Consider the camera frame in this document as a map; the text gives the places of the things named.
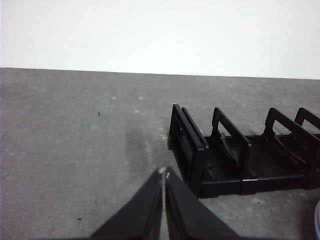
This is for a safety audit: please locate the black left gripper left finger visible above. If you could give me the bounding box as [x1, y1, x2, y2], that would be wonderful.
[89, 167, 165, 240]

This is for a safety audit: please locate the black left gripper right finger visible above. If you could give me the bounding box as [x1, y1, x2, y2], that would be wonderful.
[164, 166, 241, 240]

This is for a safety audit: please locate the blue plate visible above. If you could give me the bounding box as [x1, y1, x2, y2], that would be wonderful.
[314, 199, 320, 234]

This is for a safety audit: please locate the black plastic dish rack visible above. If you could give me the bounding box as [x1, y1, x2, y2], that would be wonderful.
[166, 103, 320, 200]

